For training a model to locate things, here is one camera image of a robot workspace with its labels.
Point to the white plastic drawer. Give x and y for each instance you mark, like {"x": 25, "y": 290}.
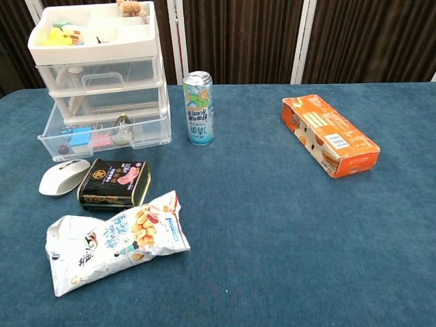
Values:
{"x": 150, "y": 133}

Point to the clear plastic drawer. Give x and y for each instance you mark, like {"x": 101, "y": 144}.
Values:
{"x": 136, "y": 100}
{"x": 136, "y": 73}

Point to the white plastic drawer organizer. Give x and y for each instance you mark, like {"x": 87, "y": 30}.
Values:
{"x": 102, "y": 51}

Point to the green white drink can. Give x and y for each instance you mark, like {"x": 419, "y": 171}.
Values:
{"x": 199, "y": 112}

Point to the blue felt table mat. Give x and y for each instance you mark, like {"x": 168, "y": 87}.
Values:
{"x": 272, "y": 238}

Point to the black luncheon meat tin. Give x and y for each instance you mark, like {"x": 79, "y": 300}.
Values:
{"x": 112, "y": 185}

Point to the pink binder clips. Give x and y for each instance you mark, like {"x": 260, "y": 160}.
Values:
{"x": 101, "y": 141}

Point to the orange biscuit box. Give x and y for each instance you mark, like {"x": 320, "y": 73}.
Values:
{"x": 334, "y": 136}

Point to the white snack bag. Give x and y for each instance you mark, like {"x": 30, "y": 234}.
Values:
{"x": 112, "y": 248}

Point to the blue small box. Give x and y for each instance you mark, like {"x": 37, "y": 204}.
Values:
{"x": 81, "y": 139}

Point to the dark small ball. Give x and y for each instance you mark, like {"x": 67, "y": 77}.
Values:
{"x": 63, "y": 150}

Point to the white computer mouse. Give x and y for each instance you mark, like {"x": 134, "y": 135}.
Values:
{"x": 61, "y": 178}

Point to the metal keyring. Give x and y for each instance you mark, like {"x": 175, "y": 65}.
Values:
{"x": 144, "y": 17}

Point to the brown plush bear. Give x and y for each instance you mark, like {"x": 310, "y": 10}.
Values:
{"x": 129, "y": 7}

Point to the yellow rubber duck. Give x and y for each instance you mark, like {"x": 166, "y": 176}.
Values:
{"x": 56, "y": 37}

